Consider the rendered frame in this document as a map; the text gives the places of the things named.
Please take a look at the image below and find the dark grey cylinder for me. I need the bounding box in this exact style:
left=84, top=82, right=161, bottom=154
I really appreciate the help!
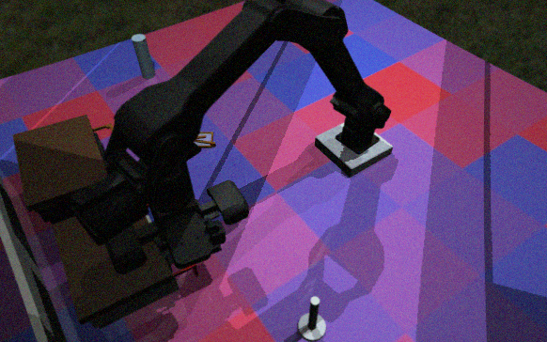
left=132, top=34, right=156, bottom=79

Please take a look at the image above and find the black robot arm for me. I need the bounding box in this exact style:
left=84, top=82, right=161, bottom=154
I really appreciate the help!
left=70, top=0, right=392, bottom=270

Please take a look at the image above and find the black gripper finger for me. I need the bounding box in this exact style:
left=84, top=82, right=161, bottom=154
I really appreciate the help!
left=156, top=244, right=170, bottom=257

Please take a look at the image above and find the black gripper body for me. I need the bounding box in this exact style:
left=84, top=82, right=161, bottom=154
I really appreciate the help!
left=105, top=180, right=249, bottom=275

